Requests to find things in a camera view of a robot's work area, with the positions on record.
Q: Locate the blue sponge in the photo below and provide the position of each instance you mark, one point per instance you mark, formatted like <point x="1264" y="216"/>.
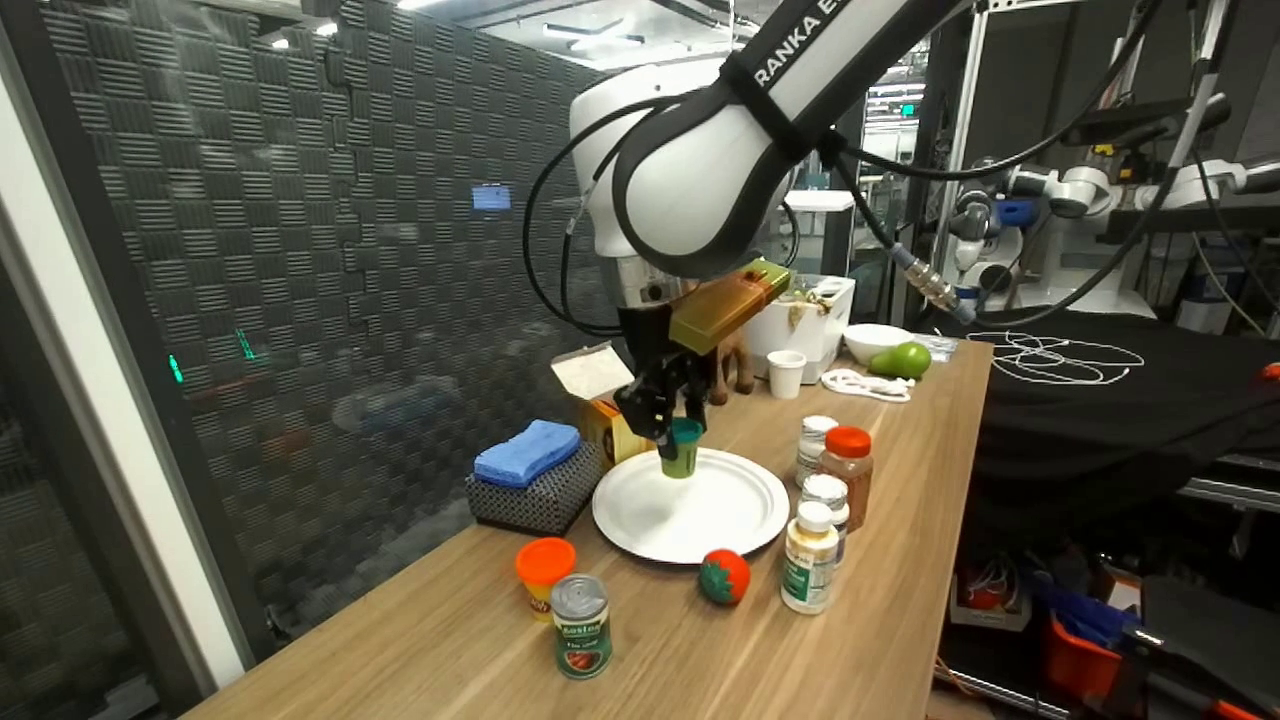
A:
<point x="528" y="453"/>

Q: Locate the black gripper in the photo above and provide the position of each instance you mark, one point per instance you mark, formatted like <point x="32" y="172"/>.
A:
<point x="665" y="379"/>

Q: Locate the orange strawberry plushie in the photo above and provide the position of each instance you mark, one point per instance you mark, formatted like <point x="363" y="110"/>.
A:
<point x="726" y="579"/>

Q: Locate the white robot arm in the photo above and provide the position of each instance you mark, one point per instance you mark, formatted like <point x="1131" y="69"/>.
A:
<point x="686" y="163"/>

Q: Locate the white round plate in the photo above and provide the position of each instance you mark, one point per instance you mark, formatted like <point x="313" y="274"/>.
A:
<point x="726" y="501"/>

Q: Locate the white paper cup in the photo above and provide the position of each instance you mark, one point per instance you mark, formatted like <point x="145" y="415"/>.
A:
<point x="784" y="372"/>

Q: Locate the black cloth covered table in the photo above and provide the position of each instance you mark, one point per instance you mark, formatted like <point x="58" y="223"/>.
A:
<point x="1106" y="415"/>

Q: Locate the green label tin can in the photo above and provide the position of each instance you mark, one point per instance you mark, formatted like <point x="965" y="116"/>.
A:
<point x="580" y="626"/>

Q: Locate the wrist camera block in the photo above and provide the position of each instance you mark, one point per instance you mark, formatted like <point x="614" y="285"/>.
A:
<point x="719" y="310"/>

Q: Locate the white bowl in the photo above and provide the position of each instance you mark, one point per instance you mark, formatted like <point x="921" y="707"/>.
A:
<point x="874" y="336"/>

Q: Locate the teal cap small bottle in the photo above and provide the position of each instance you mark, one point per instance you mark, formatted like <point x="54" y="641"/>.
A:
<point x="679" y="453"/>

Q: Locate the green pear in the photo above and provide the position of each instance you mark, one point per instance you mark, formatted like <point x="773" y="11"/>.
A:
<point x="906" y="362"/>

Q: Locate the green label white pill bottle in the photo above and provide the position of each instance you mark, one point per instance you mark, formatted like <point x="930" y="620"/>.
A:
<point x="811" y="558"/>

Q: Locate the orange lid spice jar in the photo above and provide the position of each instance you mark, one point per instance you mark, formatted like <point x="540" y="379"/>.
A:
<point x="849" y="456"/>

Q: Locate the yellow open cardboard box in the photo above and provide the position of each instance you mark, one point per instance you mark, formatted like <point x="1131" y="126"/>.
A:
<point x="593" y="379"/>

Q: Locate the orange lid small jar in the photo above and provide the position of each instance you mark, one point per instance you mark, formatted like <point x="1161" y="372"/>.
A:
<point x="540" y="564"/>

